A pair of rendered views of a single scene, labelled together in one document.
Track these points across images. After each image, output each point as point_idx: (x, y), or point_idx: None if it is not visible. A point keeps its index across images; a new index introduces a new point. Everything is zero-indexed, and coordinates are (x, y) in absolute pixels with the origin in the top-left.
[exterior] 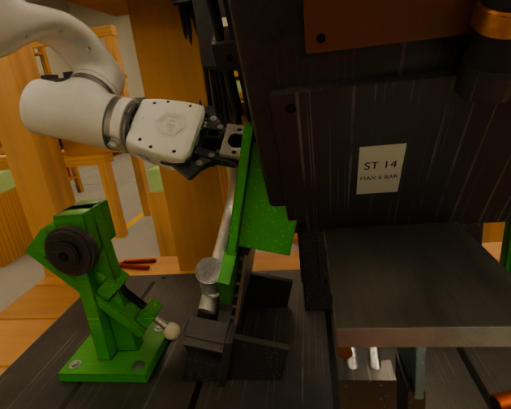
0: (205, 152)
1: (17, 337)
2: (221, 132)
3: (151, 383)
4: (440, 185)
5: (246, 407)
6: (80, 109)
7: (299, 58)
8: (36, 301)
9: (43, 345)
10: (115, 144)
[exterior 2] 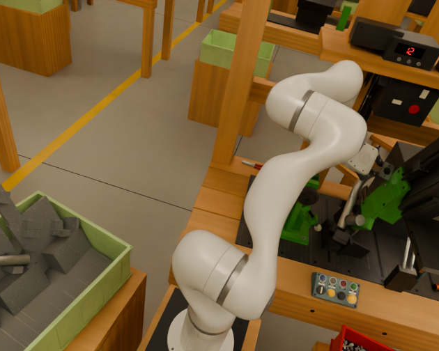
0: (372, 172)
1: (226, 202)
2: (379, 162)
3: (309, 246)
4: None
5: (350, 265)
6: None
7: None
8: (219, 180)
9: None
10: None
